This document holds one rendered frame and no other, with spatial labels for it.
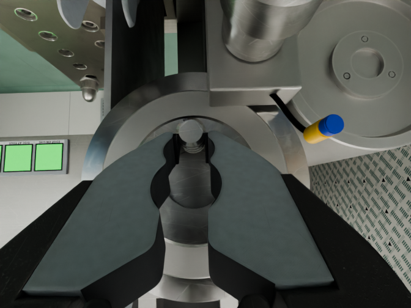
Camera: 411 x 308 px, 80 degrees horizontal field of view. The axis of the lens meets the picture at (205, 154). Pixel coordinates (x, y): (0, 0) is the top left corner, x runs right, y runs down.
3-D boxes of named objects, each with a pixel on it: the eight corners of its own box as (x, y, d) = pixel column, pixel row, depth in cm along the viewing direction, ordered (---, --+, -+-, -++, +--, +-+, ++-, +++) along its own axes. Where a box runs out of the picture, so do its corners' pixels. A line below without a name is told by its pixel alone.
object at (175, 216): (123, 248, 13) (129, 113, 14) (134, 240, 15) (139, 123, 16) (262, 249, 13) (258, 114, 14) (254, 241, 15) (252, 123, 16)
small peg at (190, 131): (200, 112, 11) (209, 140, 11) (202, 127, 14) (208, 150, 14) (172, 121, 11) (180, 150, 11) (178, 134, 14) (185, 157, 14)
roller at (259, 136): (284, 88, 16) (294, 278, 14) (236, 150, 41) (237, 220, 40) (104, 90, 16) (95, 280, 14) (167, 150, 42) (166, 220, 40)
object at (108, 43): (114, -111, 20) (110, 115, 17) (164, 51, 43) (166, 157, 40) (108, -110, 20) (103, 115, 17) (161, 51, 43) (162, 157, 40)
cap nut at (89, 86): (94, 76, 49) (93, 98, 48) (102, 84, 53) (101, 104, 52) (76, 77, 49) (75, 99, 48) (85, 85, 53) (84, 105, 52)
